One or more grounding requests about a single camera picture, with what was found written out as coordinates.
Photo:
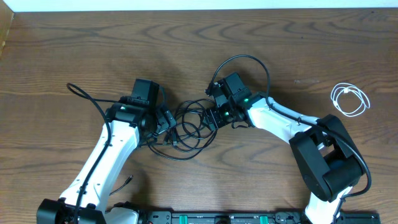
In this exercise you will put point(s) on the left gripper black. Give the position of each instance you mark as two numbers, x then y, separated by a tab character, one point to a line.
166	121

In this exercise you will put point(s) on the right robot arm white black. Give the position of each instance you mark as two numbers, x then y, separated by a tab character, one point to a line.
327	158

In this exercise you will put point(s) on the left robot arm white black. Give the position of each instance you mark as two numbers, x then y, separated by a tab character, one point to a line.
126	127

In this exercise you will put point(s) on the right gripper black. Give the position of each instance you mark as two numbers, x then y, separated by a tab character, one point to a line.
213	120

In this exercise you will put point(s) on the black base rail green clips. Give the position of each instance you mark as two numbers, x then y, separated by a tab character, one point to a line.
167	217

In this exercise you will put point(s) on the cardboard box side panel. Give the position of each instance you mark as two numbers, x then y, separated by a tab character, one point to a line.
6	18

